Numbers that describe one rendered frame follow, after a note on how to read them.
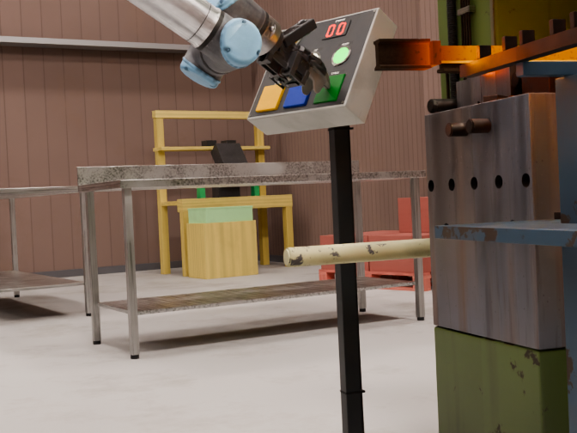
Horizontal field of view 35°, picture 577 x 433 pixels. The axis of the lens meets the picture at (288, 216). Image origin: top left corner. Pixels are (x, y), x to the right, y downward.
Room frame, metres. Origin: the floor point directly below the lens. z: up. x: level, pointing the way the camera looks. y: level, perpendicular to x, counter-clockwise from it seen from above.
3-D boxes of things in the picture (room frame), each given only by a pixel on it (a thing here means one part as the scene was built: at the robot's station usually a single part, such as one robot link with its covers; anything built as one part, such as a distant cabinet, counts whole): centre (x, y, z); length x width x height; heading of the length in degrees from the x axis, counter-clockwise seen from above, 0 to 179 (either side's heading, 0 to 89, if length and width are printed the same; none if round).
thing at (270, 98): (2.30, 0.03, 1.01); 0.07 x 0.05 x 0.07; 44
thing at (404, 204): (7.52, -0.90, 0.36); 1.27 x 0.98 x 0.71; 30
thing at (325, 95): (2.16, -0.11, 1.00); 0.07 x 0.05 x 0.07; 44
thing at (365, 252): (2.11, -0.20, 0.62); 0.44 x 0.05 x 0.05; 109
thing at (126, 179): (5.16, 0.17, 0.49); 1.86 x 0.71 x 0.98; 119
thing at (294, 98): (2.23, -0.04, 1.01); 0.07 x 0.05 x 0.07; 44
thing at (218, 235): (9.69, 0.56, 0.88); 1.38 x 1.21 x 1.76; 120
